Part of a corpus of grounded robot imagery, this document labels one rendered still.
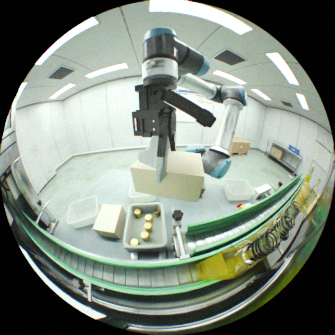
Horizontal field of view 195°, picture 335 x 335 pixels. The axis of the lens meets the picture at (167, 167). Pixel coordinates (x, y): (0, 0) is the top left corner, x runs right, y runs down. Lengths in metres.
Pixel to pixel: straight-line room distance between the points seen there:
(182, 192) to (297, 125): 6.20
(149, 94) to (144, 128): 0.07
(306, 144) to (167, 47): 6.02
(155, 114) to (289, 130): 6.27
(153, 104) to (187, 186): 0.19
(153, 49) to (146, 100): 0.11
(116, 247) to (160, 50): 0.66
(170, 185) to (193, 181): 0.05
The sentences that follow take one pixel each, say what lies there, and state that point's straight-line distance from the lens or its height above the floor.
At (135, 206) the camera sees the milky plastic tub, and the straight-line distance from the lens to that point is 0.52.
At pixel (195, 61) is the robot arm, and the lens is 0.30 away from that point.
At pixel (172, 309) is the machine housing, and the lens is 0.46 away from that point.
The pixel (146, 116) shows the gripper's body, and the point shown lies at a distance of 0.20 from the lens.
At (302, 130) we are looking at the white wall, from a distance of 6.17.
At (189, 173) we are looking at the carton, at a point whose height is 1.12.
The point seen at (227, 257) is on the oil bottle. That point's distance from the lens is 0.17.
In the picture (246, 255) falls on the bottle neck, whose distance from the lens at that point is 0.16.
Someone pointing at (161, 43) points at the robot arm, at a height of 1.39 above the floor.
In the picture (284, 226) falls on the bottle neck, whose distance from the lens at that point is 0.18.
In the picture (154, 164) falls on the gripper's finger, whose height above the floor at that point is 1.14.
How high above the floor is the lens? 1.23
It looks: 30 degrees down
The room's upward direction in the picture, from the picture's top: straight up
